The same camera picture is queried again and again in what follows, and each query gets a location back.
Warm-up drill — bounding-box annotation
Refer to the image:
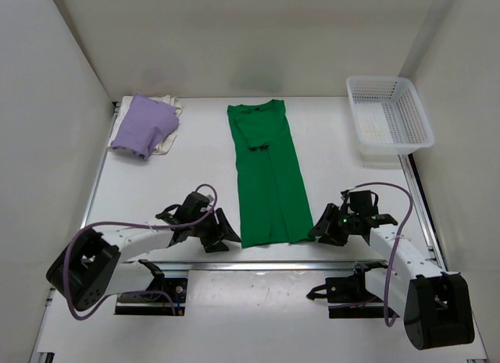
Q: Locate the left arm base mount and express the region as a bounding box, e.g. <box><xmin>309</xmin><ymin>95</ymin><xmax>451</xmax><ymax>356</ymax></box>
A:
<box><xmin>114</xmin><ymin>259</ymin><xmax>188</xmax><ymax>317</ymax></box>

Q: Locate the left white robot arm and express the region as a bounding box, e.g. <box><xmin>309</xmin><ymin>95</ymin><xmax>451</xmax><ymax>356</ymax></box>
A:
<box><xmin>45</xmin><ymin>190</ymin><xmax>241</xmax><ymax>320</ymax></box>

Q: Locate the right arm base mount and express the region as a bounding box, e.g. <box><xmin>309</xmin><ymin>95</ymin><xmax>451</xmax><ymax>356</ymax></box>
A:
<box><xmin>306</xmin><ymin>261</ymin><xmax>387</xmax><ymax>319</ymax></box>

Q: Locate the white plastic basket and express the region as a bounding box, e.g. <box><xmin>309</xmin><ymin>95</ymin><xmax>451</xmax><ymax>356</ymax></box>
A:
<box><xmin>346</xmin><ymin>76</ymin><xmax>434</xmax><ymax>157</ymax></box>

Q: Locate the cream white t-shirt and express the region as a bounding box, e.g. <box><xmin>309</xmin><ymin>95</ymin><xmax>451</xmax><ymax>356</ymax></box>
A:
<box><xmin>109</xmin><ymin>94</ymin><xmax>180</xmax><ymax>160</ymax></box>

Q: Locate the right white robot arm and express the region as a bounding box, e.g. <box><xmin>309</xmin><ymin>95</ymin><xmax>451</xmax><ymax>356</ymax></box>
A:
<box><xmin>307</xmin><ymin>190</ymin><xmax>475</xmax><ymax>351</ymax></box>

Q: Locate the green t-shirt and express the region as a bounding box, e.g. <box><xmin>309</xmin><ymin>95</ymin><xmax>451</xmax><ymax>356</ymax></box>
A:
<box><xmin>227</xmin><ymin>99</ymin><xmax>313</xmax><ymax>247</ymax></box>

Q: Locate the purple t-shirt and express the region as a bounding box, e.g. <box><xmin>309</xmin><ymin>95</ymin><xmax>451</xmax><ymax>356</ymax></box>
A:
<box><xmin>108</xmin><ymin>94</ymin><xmax>182</xmax><ymax>160</ymax></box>

